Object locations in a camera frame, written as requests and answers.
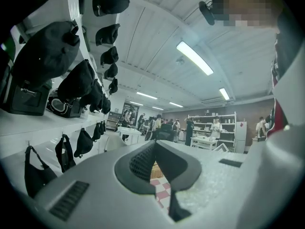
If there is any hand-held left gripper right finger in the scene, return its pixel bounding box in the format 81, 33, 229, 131
154, 139, 249, 229

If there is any pink white checkered tablecloth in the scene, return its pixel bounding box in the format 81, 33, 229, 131
150, 177, 173, 211

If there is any white refrigerator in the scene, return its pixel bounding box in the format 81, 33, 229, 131
234, 121, 248, 154

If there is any person's navy and red jersey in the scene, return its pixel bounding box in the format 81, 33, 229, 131
265, 15, 305, 139

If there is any white metal shelf rack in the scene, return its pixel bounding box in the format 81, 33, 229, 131
0, 0, 134, 167

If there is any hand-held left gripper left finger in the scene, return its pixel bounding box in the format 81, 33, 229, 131
33, 139, 177, 229

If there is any white open shelving unit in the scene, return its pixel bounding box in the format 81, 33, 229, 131
187, 111, 238, 152

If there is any white ceiling air conditioner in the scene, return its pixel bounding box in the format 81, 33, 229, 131
201, 96, 227, 105

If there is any white long work table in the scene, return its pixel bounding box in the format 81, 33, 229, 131
190, 137, 219, 150

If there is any person's head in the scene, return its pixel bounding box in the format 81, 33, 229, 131
211, 0, 282, 30

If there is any group of black waist bags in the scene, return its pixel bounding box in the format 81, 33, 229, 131
11, 0, 131, 199

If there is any black mesh office chair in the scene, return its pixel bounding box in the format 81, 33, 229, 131
157, 124, 176, 142

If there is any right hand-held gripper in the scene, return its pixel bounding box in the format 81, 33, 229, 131
238, 53, 305, 224

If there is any white square table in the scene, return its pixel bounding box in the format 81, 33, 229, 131
118, 126, 142, 145

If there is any grey shell chair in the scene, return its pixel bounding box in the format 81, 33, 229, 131
104, 134, 127, 152

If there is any wicker tissue box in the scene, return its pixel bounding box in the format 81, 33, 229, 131
150, 163, 165, 180

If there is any group of black backpacks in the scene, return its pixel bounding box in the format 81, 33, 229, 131
0, 76, 83, 119

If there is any black head-worn camera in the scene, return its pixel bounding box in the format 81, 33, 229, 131
199, 0, 215, 26

